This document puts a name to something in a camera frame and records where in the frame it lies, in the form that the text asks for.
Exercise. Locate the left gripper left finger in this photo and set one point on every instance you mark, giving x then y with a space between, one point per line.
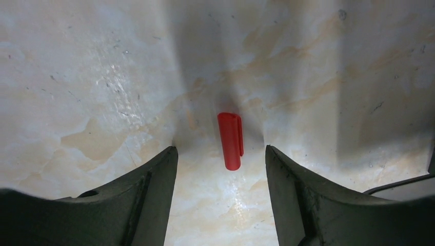
130 210

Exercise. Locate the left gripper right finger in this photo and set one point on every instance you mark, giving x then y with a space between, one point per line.
310 209

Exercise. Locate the red marker cap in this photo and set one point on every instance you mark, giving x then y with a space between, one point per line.
231 133

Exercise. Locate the black framed whiteboard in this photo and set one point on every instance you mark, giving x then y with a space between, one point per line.
409 189

